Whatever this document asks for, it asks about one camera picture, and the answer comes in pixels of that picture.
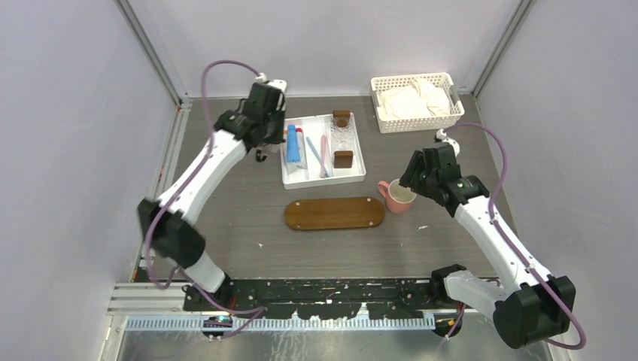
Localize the purple mug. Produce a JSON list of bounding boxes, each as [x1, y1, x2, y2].
[[255, 144, 281, 162]]

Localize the pink mug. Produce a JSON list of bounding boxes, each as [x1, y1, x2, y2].
[[377, 179, 417, 214]]

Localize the white plastic tray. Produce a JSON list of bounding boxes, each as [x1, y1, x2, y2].
[[280, 111, 366, 190]]

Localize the oval wooden tray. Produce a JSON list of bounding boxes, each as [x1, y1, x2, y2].
[[284, 196, 385, 231]]

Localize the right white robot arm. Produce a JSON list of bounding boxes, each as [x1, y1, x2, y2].
[[400, 142, 576, 349]]

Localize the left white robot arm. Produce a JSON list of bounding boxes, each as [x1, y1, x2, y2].
[[138, 80, 287, 311]]

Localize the blue toothpaste tube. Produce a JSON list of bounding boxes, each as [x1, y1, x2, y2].
[[286, 124, 301, 163]]

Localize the white toothpaste tube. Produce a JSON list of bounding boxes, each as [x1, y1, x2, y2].
[[284, 127, 307, 174]]

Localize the white basket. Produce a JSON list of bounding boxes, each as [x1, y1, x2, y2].
[[370, 72, 465, 134]]

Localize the white towels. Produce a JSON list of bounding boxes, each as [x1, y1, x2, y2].
[[377, 79, 451, 120]]

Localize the brown wooden block back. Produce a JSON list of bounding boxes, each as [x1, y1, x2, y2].
[[332, 110, 351, 129]]

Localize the clear glass holder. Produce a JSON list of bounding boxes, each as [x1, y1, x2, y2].
[[330, 122, 356, 152]]

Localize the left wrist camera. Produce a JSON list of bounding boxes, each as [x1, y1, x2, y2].
[[255, 73, 287, 94]]

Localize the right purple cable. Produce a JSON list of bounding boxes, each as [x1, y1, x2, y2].
[[441, 122, 587, 350]]

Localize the purple cable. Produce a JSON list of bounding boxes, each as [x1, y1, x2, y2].
[[143, 60, 266, 342], [441, 122, 587, 350]]

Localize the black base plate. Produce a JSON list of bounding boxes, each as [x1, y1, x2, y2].
[[181, 278, 462, 320]]

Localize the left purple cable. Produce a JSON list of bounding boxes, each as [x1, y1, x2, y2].
[[143, 60, 266, 342]]

